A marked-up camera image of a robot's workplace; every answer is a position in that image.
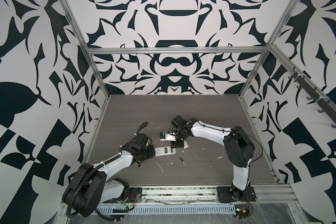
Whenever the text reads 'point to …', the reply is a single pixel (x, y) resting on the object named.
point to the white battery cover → (185, 145)
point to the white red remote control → (163, 150)
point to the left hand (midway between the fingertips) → (156, 150)
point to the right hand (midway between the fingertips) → (172, 142)
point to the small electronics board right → (241, 213)
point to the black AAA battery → (181, 159)
